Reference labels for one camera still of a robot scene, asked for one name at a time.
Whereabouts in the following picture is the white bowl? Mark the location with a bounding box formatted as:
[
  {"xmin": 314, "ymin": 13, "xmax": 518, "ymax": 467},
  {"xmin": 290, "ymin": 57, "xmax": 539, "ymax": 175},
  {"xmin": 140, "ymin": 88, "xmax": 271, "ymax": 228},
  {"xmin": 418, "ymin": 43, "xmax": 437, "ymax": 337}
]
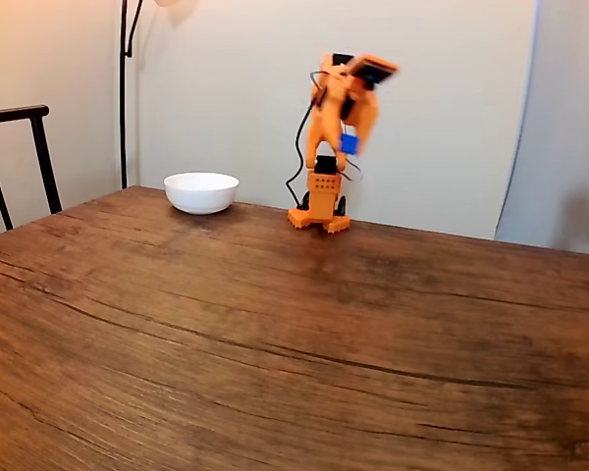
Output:
[{"xmin": 163, "ymin": 171, "xmax": 241, "ymax": 217}]

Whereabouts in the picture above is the white backdrop board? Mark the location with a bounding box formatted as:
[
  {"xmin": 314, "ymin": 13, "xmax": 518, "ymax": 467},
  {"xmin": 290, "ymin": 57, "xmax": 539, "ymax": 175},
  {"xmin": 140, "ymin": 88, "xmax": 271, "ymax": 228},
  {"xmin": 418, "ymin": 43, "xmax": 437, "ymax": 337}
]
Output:
[{"xmin": 135, "ymin": 0, "xmax": 540, "ymax": 241}]

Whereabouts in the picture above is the black floor lamp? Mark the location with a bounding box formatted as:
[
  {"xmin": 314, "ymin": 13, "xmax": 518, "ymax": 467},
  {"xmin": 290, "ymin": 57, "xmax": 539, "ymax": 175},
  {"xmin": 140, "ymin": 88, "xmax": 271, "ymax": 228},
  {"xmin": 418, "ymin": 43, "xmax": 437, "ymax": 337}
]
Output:
[{"xmin": 118, "ymin": 0, "xmax": 200, "ymax": 190}]

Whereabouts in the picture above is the gripper camera with orange mount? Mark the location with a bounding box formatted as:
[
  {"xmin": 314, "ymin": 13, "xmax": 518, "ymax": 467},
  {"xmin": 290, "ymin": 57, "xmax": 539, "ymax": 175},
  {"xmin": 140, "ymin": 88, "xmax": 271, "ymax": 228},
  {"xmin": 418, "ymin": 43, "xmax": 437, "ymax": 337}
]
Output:
[{"xmin": 346, "ymin": 54, "xmax": 402, "ymax": 92}]

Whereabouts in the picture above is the black camera cable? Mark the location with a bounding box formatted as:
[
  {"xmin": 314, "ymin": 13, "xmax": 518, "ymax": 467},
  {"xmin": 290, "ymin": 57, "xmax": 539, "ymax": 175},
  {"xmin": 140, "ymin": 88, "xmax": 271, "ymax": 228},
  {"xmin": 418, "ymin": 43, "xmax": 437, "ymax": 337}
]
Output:
[{"xmin": 285, "ymin": 70, "xmax": 328, "ymax": 205}]

